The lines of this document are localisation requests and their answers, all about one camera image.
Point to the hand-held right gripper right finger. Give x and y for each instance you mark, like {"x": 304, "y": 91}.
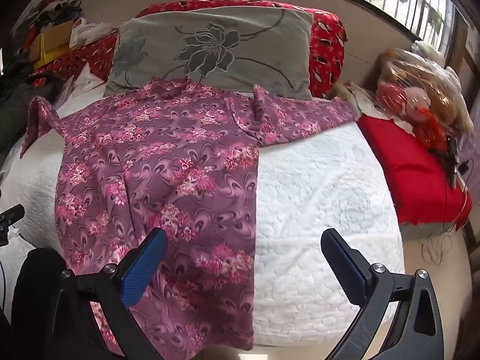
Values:
{"x": 347, "y": 270}

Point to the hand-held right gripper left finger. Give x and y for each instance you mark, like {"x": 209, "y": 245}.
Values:
{"x": 144, "y": 266}

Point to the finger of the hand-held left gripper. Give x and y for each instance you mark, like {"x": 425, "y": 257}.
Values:
{"x": 11, "y": 215}

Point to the purple floral shirt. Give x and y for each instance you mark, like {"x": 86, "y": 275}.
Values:
{"x": 150, "y": 157}

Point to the pile of mixed clothes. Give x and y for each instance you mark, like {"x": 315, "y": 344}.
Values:
{"x": 56, "y": 7}

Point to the person's black clothing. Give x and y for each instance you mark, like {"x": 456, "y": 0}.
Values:
{"x": 33, "y": 288}

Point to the white quilted bed cover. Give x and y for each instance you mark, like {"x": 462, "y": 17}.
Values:
{"x": 318, "y": 195}

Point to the dark jacket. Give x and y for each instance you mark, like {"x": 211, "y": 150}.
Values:
{"x": 18, "y": 112}

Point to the plain red cloth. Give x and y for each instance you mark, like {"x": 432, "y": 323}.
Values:
{"x": 405, "y": 168}

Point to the cardboard box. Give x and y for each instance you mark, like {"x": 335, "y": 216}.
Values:
{"x": 52, "y": 41}

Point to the doll in plastic wrap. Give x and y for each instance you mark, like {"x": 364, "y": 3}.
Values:
{"x": 412, "y": 97}

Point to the white plastic bag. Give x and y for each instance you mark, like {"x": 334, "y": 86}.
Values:
{"x": 88, "y": 32}

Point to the grey floral pillow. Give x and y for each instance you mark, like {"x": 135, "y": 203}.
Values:
{"x": 225, "y": 45}

